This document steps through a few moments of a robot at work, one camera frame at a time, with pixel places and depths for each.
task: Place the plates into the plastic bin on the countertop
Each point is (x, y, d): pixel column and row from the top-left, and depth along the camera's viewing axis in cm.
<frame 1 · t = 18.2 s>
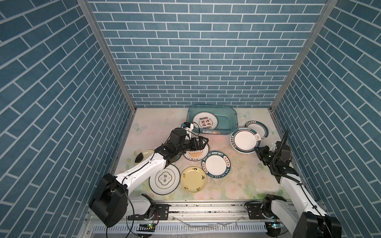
left hand: (206, 142, 78), fingers open
right hand: (256, 147, 85), fingers closed
white plate red characters: (205, 120, 114), on the table
white plate green red rim: (245, 140, 93), point 10 cm above the table
white plate green rim far: (260, 127, 110), point 2 cm above the table
teal plastic bin: (226, 114, 118), point 2 cm above the table
orange sunburst plate: (197, 155, 95), on the table
white plate green lettered rim: (216, 164, 94), on the table
yellow plate: (193, 179, 85), on the table
white plate black quatrefoil: (166, 180, 86), on the table

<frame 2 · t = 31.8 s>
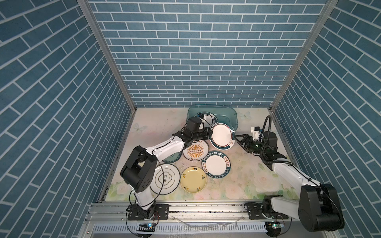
left hand: (217, 133, 85), fingers closed
right hand: (237, 139, 84), fingers open
white plate green rim far: (223, 136, 91), point 13 cm above the table
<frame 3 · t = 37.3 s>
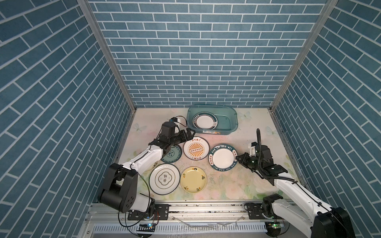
left hand: (194, 134, 86), fingers open
right hand: (237, 157, 84), fingers closed
white plate green lettered rim: (222, 157, 91), point 5 cm above the table
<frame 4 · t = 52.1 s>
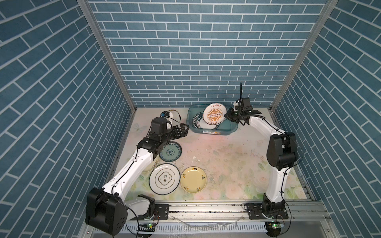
left hand: (187, 128, 79), fingers open
right hand: (225, 114, 97), fingers closed
orange sunburst plate: (214, 113, 104), point 12 cm above the table
white plate green lettered rim: (199, 123, 110), point 3 cm above the table
